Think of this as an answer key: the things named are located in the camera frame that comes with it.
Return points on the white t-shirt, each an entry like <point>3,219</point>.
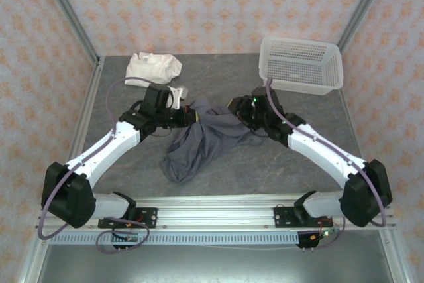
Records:
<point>149,67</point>

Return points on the grey t-shirt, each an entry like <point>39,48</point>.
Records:
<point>198,150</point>

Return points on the white perforated plastic basket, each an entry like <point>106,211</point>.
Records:
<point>298,64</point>

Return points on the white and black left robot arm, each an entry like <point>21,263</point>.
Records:
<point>99,150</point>

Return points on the small circuit board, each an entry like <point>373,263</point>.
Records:
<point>328,232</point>
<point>130,238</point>

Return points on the grey metal panel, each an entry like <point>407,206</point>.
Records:
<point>212,266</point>

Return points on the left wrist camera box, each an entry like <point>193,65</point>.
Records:
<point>177,95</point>

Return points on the aluminium table side rail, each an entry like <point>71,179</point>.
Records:
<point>90,94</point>
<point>348,114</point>

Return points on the long aluminium base rail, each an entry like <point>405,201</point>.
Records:
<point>215,213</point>

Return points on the aluminium frame leg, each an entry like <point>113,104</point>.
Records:
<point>31,263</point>
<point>395,263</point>

